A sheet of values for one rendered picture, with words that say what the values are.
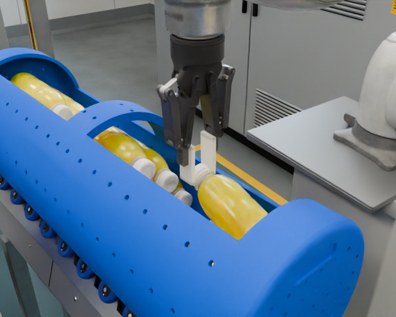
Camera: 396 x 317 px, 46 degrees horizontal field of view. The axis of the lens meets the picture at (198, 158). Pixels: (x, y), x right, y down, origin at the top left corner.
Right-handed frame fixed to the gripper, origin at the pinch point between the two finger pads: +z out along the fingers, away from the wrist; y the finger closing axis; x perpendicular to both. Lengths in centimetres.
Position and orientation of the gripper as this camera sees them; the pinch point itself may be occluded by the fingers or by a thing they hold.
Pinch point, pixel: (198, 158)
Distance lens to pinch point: 73.7
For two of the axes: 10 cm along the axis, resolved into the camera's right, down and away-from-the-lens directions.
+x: 6.6, 3.9, -6.4
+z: 0.0, 8.5, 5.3
